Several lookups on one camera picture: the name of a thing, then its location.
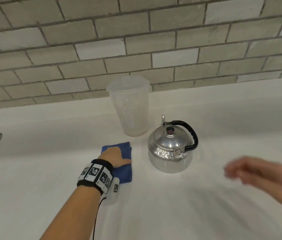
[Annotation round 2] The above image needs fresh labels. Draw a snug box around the person's left forearm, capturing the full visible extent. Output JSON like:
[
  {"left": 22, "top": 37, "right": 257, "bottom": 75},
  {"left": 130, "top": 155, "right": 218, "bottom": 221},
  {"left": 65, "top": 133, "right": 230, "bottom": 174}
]
[{"left": 40, "top": 185, "right": 102, "bottom": 240}]

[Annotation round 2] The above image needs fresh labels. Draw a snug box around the black tracker cable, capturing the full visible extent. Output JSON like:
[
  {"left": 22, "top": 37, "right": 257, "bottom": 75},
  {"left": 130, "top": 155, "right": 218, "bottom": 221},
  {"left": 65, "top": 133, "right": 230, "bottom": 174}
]
[{"left": 92, "top": 196, "right": 107, "bottom": 240}]

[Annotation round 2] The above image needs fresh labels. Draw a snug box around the black marker wrist tracker band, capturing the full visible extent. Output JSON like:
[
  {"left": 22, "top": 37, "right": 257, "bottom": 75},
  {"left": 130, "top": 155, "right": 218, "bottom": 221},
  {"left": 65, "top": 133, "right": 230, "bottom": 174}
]
[{"left": 77, "top": 159, "right": 120, "bottom": 205}]

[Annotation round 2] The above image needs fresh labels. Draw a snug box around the person's left hand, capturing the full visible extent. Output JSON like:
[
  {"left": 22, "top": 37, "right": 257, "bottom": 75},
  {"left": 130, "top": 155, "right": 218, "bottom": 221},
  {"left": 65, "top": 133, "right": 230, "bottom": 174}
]
[{"left": 98, "top": 147, "right": 132, "bottom": 169}]

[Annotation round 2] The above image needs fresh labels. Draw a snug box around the silver kettle lid black knob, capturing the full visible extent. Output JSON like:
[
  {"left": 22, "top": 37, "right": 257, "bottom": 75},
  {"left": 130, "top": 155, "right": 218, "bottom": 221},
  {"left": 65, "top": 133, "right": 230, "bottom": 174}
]
[{"left": 153, "top": 125, "right": 189, "bottom": 151}]

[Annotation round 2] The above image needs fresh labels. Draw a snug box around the person's right hand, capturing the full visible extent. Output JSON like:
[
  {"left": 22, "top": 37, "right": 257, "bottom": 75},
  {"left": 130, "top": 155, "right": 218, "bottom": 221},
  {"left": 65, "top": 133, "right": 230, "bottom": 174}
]
[{"left": 224, "top": 157, "right": 282, "bottom": 191}]

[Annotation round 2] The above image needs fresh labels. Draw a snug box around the clear plastic pitcher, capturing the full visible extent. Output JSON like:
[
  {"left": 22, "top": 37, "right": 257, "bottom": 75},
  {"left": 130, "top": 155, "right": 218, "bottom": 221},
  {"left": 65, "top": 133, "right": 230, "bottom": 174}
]
[{"left": 106, "top": 75, "right": 151, "bottom": 137}]

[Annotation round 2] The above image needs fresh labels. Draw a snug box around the blue cleaning cloth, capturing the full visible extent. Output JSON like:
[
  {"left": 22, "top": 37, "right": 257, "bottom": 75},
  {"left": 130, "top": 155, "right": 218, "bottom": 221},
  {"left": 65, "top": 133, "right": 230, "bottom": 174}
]
[{"left": 101, "top": 141, "right": 133, "bottom": 185}]

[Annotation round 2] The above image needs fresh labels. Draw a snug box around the silver kettle with black handle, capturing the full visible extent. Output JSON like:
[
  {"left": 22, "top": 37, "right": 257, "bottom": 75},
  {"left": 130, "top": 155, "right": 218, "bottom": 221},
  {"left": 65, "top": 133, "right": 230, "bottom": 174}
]
[{"left": 148, "top": 115, "right": 199, "bottom": 174}]

